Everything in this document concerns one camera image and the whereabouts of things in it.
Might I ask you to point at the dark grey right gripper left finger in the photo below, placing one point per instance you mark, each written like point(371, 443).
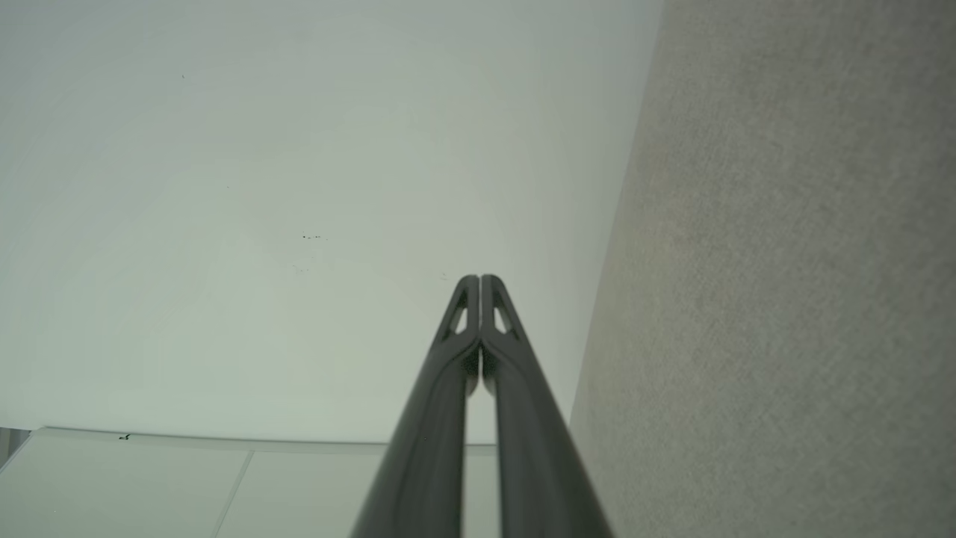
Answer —
point(426, 448)

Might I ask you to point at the grey fabric sofa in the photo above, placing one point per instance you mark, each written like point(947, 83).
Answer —
point(784, 299)

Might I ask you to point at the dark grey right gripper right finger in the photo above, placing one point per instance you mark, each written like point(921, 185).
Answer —
point(534, 448)

